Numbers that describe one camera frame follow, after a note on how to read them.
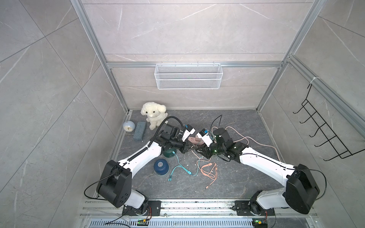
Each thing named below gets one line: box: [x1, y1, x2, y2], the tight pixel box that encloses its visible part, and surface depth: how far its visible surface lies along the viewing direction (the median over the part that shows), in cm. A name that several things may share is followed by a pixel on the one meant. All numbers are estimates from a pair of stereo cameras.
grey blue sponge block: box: [133, 121, 147, 142], surface depth 106 cm
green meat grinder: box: [162, 148, 177, 158], surface depth 85 cm
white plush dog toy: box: [140, 101, 168, 131], surface depth 97 cm
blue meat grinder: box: [153, 158, 170, 177], surface depth 80 cm
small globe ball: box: [122, 120, 136, 133], surface depth 103 cm
